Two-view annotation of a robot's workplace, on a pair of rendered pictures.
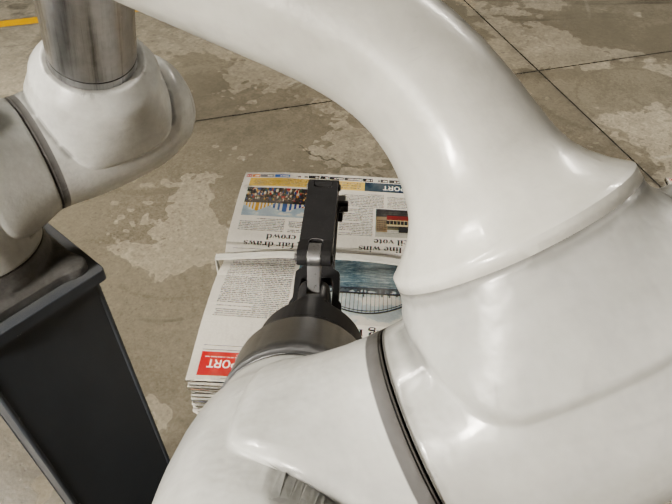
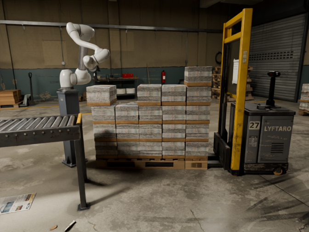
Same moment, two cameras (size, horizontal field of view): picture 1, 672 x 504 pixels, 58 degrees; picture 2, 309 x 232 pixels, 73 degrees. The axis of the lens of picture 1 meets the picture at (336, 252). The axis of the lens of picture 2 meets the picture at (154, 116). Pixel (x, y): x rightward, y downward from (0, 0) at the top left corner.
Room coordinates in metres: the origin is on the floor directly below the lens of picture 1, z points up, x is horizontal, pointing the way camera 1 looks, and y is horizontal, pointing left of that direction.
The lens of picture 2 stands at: (-2.18, -0.62, 1.28)
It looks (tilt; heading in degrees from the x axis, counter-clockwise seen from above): 13 degrees down; 359
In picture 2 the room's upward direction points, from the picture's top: 1 degrees counter-clockwise
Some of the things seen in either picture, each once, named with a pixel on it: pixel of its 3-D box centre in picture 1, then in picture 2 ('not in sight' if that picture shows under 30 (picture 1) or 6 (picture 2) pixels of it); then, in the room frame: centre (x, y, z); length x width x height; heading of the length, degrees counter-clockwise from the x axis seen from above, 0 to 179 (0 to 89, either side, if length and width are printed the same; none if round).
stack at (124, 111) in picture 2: not in sight; (140, 134); (0.52, -0.47, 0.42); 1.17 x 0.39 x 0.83; 86
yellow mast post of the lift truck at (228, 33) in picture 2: not in sight; (223, 89); (0.78, -1.65, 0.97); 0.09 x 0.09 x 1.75; 86
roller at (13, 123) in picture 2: not in sight; (9, 127); (-0.33, 0.66, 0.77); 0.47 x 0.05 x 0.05; 16
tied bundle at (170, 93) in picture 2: not in sight; (173, 94); (0.49, -0.90, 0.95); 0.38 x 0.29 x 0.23; 176
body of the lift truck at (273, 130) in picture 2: not in sight; (256, 135); (0.43, -2.00, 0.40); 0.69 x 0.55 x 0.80; 176
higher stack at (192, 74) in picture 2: not in sight; (195, 117); (0.47, -1.20, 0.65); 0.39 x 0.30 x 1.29; 176
